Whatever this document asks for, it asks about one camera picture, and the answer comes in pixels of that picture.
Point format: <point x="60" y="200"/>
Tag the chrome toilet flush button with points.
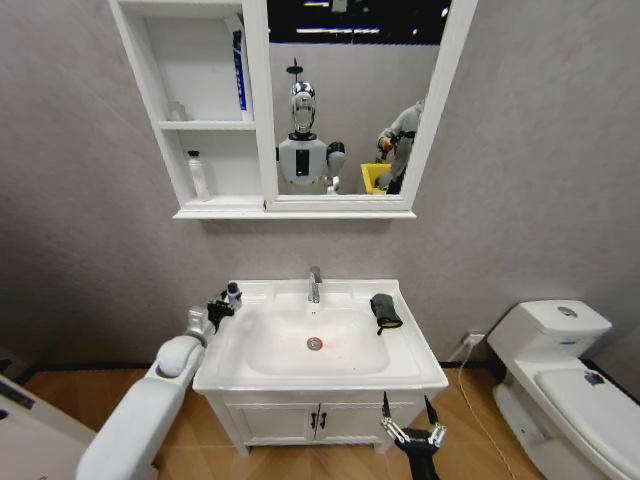
<point x="568" y="310"/>

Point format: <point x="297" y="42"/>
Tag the white toilet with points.
<point x="565" y="380"/>

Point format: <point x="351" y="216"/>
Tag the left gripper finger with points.
<point x="232" y="310"/>
<point x="222" y="297"/>

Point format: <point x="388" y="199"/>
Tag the chrome faucet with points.
<point x="314" y="285"/>

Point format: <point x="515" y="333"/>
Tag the white bottle dark blue cap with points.
<point x="233" y="299"/>

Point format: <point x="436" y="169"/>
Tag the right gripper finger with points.
<point x="433" y="420"/>
<point x="388" y="415"/>

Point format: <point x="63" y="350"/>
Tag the white vanity cabinet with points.
<point x="280" y="420"/>

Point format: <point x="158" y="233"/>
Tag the white wall cabinet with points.
<point x="200" y="100"/>

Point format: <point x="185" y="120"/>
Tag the chrome sink drain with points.
<point x="314" y="343"/>

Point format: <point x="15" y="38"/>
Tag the white wall socket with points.
<point x="475" y="340"/>

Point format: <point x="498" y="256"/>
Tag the white framed mirror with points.
<point x="350" y="100"/>

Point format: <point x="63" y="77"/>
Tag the sticker on toilet lid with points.
<point x="594" y="378"/>

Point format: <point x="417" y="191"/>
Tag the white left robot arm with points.
<point x="167" y="357"/>

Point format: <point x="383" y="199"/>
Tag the white ceramic washbasin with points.
<point x="320" y="345"/>

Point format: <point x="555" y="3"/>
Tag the white fixture with dark strip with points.
<point x="30" y="420"/>

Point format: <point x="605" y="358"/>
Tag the white bottle black cap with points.
<point x="199" y="177"/>

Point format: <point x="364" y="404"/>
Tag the clear glass cup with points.
<point x="176" y="111"/>

